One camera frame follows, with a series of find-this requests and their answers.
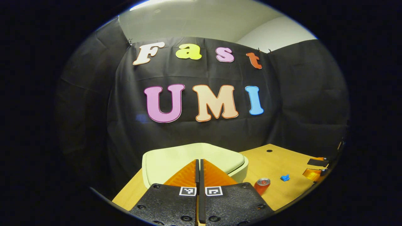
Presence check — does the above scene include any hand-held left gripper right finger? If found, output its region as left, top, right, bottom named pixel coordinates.
left=200, top=159, right=274, bottom=226

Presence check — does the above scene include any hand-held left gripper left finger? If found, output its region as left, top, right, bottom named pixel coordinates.
left=129, top=159, right=200, bottom=226

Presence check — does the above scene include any red pop can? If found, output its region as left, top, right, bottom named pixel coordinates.
left=254, top=178, right=271, bottom=196

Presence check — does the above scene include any green desktop garbage bin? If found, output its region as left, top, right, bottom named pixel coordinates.
left=142, top=143, right=249, bottom=189

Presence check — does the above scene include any ceiling light panel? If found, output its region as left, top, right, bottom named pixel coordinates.
left=129, top=0, right=176, bottom=12

